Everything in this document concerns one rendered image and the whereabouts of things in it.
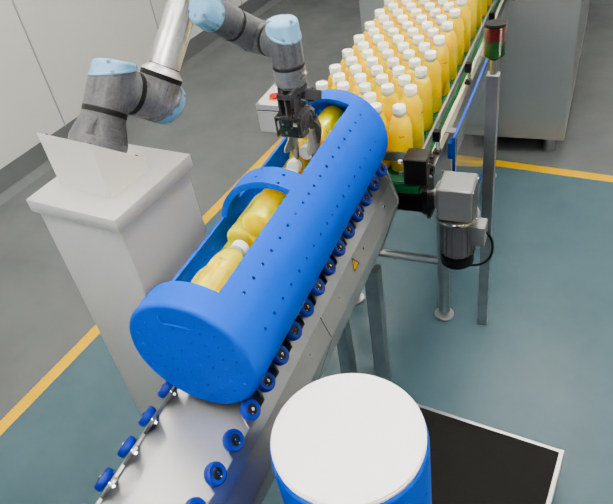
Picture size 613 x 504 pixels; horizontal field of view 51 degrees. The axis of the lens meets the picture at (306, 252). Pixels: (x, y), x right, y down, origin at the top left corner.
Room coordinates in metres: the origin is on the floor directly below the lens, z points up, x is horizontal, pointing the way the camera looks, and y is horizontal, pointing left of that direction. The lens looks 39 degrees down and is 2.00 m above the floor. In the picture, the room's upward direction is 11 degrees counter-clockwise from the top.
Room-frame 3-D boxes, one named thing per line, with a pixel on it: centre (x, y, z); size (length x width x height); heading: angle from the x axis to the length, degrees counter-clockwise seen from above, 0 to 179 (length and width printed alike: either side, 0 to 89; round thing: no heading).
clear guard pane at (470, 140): (2.09, -0.71, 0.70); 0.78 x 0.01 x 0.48; 151
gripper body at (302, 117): (1.41, -0.03, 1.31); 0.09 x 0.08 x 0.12; 151
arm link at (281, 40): (1.43, -0.04, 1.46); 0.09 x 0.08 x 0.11; 37
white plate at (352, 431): (0.68, -0.01, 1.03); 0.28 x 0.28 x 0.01
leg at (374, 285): (1.57, -0.20, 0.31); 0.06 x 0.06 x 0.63; 61
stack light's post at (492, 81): (1.82, -0.67, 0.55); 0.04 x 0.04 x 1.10; 61
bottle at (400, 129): (1.70, -0.35, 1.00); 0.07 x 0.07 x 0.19
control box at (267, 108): (1.98, -0.02, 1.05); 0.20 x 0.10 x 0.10; 151
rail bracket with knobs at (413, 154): (1.60, -0.37, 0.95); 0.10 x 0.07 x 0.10; 61
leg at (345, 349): (1.64, -0.08, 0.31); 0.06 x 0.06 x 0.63; 61
